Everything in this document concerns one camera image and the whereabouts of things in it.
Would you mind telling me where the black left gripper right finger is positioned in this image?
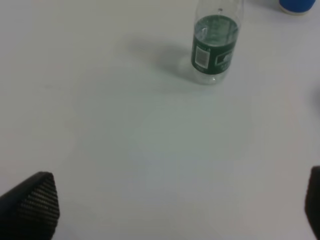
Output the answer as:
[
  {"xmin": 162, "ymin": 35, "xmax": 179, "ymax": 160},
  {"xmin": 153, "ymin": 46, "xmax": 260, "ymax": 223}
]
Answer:
[{"xmin": 304, "ymin": 166, "xmax": 320, "ymax": 240}]

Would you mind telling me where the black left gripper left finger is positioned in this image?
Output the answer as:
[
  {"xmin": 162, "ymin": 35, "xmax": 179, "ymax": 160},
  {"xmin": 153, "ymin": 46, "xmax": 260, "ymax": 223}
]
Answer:
[{"xmin": 0, "ymin": 171, "xmax": 60, "ymax": 240}]

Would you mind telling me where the clear bottle green label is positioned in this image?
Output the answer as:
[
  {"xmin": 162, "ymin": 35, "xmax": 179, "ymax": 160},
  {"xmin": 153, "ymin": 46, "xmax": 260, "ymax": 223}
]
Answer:
[{"xmin": 191, "ymin": 0, "xmax": 244, "ymax": 85}]

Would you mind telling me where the blue sleeved paper cup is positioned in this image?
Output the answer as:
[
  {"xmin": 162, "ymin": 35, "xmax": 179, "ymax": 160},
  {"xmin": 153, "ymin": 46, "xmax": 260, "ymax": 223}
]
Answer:
[{"xmin": 278, "ymin": 0, "xmax": 316, "ymax": 16}]

